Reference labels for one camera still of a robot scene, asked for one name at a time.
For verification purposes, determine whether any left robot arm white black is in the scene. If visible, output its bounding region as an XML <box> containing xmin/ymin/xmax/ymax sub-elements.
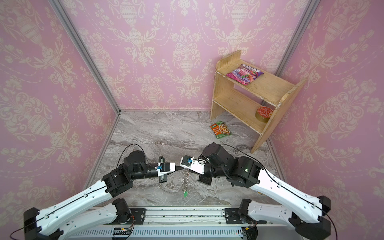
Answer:
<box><xmin>21</xmin><ymin>151</ymin><xmax>182</xmax><ymax>240</ymax></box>

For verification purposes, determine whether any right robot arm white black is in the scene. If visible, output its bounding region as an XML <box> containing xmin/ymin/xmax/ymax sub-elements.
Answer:
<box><xmin>187</xmin><ymin>143</ymin><xmax>334</xmax><ymax>240</ymax></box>

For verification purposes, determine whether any green orange snack packet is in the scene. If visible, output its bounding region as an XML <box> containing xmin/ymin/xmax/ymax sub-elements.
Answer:
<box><xmin>210</xmin><ymin>121</ymin><xmax>232</xmax><ymax>139</ymax></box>

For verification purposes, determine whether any red round tin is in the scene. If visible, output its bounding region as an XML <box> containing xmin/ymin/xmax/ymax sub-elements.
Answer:
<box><xmin>255</xmin><ymin>107</ymin><xmax>274</xmax><ymax>123</ymax></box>

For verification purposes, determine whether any wooden shelf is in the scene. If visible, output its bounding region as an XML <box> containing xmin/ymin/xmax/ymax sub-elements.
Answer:
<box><xmin>211</xmin><ymin>50</ymin><xmax>308</xmax><ymax>152</ymax></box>

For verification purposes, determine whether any pink snack bag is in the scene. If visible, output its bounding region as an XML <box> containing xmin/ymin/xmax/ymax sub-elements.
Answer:
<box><xmin>227</xmin><ymin>64</ymin><xmax>264</xmax><ymax>86</ymax></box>

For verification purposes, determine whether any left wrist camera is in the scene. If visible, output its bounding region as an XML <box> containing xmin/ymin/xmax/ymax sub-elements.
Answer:
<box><xmin>156</xmin><ymin>163</ymin><xmax>176</xmax><ymax>177</ymax></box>

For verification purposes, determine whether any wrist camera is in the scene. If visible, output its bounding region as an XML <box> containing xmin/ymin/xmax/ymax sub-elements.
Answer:
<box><xmin>180</xmin><ymin>155</ymin><xmax>207</xmax><ymax>175</ymax></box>
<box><xmin>156</xmin><ymin>163</ymin><xmax>176</xmax><ymax>177</ymax></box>

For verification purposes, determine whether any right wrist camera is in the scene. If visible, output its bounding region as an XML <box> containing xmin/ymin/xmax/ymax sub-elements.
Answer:
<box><xmin>180</xmin><ymin>155</ymin><xmax>207</xmax><ymax>175</ymax></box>

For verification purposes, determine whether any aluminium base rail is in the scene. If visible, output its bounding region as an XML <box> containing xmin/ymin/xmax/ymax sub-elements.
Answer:
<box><xmin>65</xmin><ymin>205</ymin><xmax>313</xmax><ymax>240</ymax></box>

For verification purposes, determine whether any aluminium corner post left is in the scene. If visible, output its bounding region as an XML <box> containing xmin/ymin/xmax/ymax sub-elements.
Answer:
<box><xmin>48</xmin><ymin>0</ymin><xmax>121</xmax><ymax>115</ymax></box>

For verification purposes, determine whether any aluminium corner post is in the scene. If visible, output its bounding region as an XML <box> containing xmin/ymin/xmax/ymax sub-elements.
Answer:
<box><xmin>48</xmin><ymin>0</ymin><xmax>121</xmax><ymax>115</ymax></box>
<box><xmin>276</xmin><ymin>0</ymin><xmax>321</xmax><ymax>77</ymax></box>

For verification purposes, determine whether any aluminium corner post right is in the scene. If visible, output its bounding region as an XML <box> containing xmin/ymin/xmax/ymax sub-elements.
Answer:
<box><xmin>276</xmin><ymin>0</ymin><xmax>321</xmax><ymax>77</ymax></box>

